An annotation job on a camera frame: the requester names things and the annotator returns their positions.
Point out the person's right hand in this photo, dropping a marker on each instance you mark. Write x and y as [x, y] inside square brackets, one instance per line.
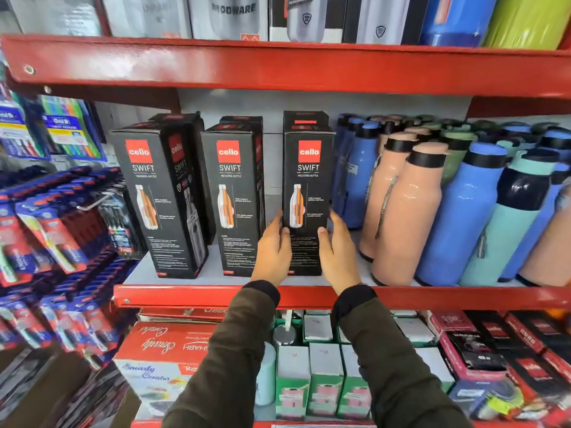
[341, 260]

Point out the person's left hand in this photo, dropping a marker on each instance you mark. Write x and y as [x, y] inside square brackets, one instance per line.
[270, 258]

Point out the person's left thumb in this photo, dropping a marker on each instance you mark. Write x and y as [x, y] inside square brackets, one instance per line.
[287, 245]

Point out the person's right thumb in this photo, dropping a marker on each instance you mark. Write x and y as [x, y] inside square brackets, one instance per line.
[323, 246]

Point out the black steel bottle carton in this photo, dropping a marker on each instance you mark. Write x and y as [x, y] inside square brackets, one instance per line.
[308, 182]

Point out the person's right forearm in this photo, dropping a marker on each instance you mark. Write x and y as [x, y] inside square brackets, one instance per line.
[392, 365]

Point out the person's left forearm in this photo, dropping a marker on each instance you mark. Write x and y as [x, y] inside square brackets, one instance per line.
[227, 356]

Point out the steel bottle with cap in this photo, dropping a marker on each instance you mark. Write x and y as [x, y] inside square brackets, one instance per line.
[284, 336]

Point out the flat red box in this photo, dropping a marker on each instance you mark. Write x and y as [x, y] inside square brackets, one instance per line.
[183, 314]

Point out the group of green white boxes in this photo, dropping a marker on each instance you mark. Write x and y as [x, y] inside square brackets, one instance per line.
[325, 374]

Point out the pale teal bottle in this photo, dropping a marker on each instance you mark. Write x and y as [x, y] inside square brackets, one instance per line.
[266, 374]

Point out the row of black bottle boxes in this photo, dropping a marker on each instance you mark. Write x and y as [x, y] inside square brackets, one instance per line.
[160, 204]

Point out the red metal shelf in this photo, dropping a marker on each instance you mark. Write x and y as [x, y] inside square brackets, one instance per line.
[285, 69]
[446, 297]

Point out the group of pastel plastic bottles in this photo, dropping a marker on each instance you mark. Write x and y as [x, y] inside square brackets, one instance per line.
[459, 218]

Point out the black toothbrush pack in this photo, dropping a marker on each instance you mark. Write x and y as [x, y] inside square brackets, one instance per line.
[120, 227]

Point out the red white combo box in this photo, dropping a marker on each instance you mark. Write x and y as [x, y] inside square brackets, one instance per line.
[156, 365]

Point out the metal display hook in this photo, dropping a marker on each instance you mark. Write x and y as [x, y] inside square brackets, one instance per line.
[91, 203]

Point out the stack of red black boxes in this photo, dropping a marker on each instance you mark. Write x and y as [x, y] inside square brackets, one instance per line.
[513, 347]

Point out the blue printed box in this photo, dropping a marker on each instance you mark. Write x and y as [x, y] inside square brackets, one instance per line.
[486, 396]

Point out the white black bottle box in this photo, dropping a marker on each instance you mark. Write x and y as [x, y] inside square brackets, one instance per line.
[308, 17]

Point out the group of red blue toothbrush packs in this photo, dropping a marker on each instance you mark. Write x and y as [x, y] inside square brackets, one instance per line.
[53, 245]

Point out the black box with silver bottle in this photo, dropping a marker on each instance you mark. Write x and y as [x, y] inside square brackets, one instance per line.
[383, 20]

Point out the grey bottle box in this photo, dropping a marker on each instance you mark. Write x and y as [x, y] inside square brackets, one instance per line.
[229, 17]
[147, 15]
[58, 15]

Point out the blue toothbrush pack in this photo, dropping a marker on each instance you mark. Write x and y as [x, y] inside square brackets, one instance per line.
[71, 129]
[15, 129]

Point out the blue bottle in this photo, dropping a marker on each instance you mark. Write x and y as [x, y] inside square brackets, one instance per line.
[457, 20]

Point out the group of dark hanging packets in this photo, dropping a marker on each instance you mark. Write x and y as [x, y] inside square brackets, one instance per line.
[53, 392]

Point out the green bottle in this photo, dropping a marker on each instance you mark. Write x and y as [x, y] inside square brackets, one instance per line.
[528, 22]

